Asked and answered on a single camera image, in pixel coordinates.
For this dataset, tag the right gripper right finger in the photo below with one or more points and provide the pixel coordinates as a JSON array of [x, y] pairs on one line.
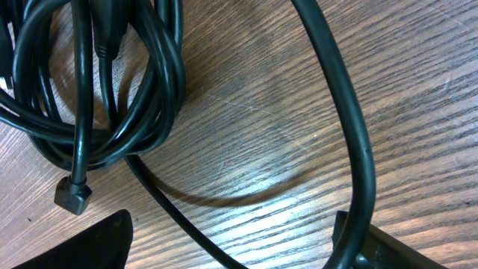
[[373, 249]]

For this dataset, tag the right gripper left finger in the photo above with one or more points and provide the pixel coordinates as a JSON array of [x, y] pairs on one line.
[[104, 245]]

